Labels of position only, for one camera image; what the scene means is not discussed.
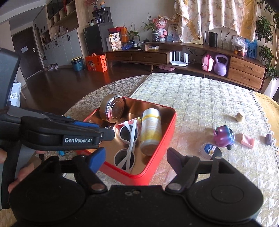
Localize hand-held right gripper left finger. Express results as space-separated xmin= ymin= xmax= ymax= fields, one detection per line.
xmin=42 ymin=147 xmax=108 ymax=195

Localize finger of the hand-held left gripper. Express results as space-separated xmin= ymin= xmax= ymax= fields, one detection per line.
xmin=100 ymin=127 xmax=115 ymax=142
xmin=62 ymin=117 xmax=101 ymax=131

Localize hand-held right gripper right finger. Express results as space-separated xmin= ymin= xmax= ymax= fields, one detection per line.
xmin=165 ymin=148 xmax=231 ymax=193

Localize red tin box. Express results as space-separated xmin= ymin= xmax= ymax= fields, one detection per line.
xmin=76 ymin=96 xmax=176 ymax=186

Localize white sunglasses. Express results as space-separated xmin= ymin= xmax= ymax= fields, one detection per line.
xmin=114 ymin=119 xmax=140 ymax=174

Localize red snack packet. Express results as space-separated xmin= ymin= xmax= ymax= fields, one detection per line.
xmin=115 ymin=117 xmax=141 ymax=129

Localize round silver metal tin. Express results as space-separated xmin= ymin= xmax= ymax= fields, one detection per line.
xmin=100 ymin=94 xmax=125 ymax=124

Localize white and yellow bottle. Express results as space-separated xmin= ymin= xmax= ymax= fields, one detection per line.
xmin=140 ymin=108 xmax=162 ymax=156

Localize person's left hand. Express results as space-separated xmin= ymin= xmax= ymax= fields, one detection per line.
xmin=0 ymin=149 xmax=38 ymax=193

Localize small blue label packet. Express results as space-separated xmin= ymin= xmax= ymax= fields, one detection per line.
xmin=200 ymin=143 xmax=223 ymax=160

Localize white paper bag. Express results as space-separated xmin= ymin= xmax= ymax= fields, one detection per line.
xmin=10 ymin=82 xmax=27 ymax=107

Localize purple toy figure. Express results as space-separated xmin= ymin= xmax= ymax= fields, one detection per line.
xmin=213 ymin=125 xmax=235 ymax=150

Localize orange gift box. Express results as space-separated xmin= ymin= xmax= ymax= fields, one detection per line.
xmin=85 ymin=53 xmax=108 ymax=73

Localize teal bucket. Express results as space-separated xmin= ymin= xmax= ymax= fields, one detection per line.
xmin=71 ymin=57 xmax=85 ymax=72

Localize small pink object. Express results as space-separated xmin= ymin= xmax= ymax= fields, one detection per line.
xmin=241 ymin=133 xmax=255 ymax=149

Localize dark wooden door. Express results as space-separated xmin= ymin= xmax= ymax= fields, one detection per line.
xmin=11 ymin=27 xmax=43 ymax=79

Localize black mini fridge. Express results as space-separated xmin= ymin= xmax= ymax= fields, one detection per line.
xmin=85 ymin=22 xmax=114 ymax=56

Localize cream snack bag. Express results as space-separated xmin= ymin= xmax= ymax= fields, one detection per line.
xmin=108 ymin=32 xmax=122 ymax=51

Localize white router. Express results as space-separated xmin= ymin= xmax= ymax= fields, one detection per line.
xmin=170 ymin=51 xmax=189 ymax=66

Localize orange red box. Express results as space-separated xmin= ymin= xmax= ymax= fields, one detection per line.
xmin=109 ymin=27 xmax=129 ymax=43

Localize potted leafy plant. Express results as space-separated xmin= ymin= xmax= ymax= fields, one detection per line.
xmin=125 ymin=22 xmax=143 ymax=46

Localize pink toy suitcase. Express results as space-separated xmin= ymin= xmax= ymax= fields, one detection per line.
xmin=201 ymin=54 xmax=214 ymax=72

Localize purple kettlebell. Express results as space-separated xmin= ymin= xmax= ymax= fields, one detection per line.
xmin=214 ymin=54 xmax=229 ymax=76

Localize yellow table runner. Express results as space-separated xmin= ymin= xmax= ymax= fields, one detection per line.
xmin=251 ymin=90 xmax=279 ymax=151

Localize potted orchid plant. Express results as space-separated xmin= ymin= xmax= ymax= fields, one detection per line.
xmin=142 ymin=13 xmax=159 ymax=42

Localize black coffee machine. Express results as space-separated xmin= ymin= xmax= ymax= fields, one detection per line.
xmin=92 ymin=7 xmax=111 ymax=24

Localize wooden media cabinet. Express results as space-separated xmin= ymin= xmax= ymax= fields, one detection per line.
xmin=105 ymin=40 xmax=267 ymax=92

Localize pink plush doll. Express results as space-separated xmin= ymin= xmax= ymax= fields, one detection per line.
xmin=153 ymin=15 xmax=168 ymax=42

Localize vase with dried flowers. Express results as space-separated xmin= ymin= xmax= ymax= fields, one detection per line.
xmin=84 ymin=0 xmax=98 ymax=11

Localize blue illustrated card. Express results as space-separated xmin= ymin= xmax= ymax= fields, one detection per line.
xmin=167 ymin=24 xmax=180 ymax=42

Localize black cylinder speaker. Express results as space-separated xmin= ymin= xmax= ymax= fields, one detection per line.
xmin=209 ymin=32 xmax=218 ymax=48

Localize clear plastic bag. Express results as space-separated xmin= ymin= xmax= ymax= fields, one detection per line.
xmin=231 ymin=36 xmax=248 ymax=56

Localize blue picture box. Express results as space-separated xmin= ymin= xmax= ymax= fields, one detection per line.
xmin=245 ymin=38 xmax=258 ymax=59

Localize white fan-shaped decoration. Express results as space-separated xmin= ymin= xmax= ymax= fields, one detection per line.
xmin=216 ymin=27 xmax=240 ymax=44

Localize potted green tree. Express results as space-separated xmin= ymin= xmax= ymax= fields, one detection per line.
xmin=255 ymin=0 xmax=279 ymax=96

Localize floral cloth cover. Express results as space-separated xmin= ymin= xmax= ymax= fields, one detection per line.
xmin=173 ymin=0 xmax=262 ymax=43

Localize wooden wall cabinet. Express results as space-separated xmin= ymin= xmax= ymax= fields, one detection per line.
xmin=33 ymin=0 xmax=85 ymax=66

